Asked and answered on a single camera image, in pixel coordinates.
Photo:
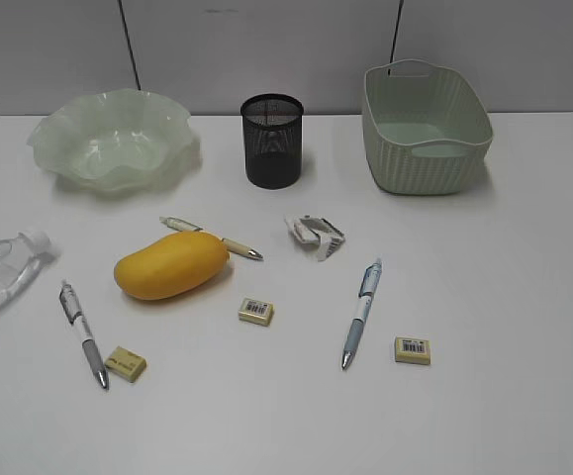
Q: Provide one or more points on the yellow eraser barcode right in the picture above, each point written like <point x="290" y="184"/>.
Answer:
<point x="412" y="350"/>

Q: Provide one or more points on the white grey retractable pen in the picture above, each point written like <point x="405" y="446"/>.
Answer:
<point x="77" y="320"/>

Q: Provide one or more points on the blue white retractable pen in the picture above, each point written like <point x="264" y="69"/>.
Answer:
<point x="366" y="294"/>

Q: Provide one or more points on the yellow eraser with black logo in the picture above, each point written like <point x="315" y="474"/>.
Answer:
<point x="126" y="364"/>

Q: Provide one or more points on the pale green woven plastic basket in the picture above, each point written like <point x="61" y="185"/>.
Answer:
<point x="425" y="130"/>

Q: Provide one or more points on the yellow mango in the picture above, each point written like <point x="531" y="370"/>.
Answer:
<point x="172" y="265"/>

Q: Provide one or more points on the clear plastic water bottle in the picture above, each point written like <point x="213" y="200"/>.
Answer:
<point x="21" y="261"/>

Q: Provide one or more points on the yellow eraser barcode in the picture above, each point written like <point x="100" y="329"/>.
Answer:
<point x="256" y="312"/>
<point x="412" y="350"/>

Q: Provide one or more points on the black mesh pen holder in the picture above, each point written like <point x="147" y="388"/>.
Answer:
<point x="272" y="139"/>

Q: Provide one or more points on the pale green wavy glass plate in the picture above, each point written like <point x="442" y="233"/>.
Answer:
<point x="120" y="141"/>

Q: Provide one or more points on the beige retractable pen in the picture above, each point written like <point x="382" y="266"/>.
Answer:
<point x="231" y="245"/>

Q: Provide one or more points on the white waste paper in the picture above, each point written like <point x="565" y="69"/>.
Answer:
<point x="308" y="230"/>

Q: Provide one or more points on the yellow eraser barcode centre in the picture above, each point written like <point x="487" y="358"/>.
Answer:
<point x="256" y="312"/>

